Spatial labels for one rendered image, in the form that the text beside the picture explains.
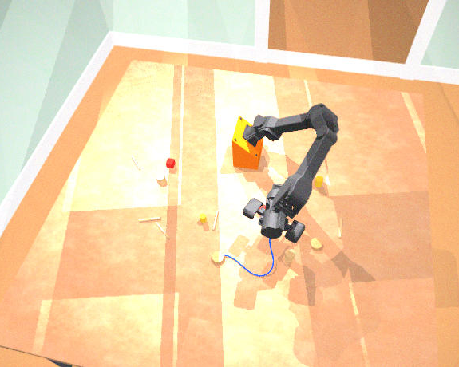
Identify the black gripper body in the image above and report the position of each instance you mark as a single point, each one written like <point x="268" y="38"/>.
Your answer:
<point x="293" y="231"/>

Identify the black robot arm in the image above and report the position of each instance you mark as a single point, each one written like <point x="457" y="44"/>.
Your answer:
<point x="297" y="188"/>

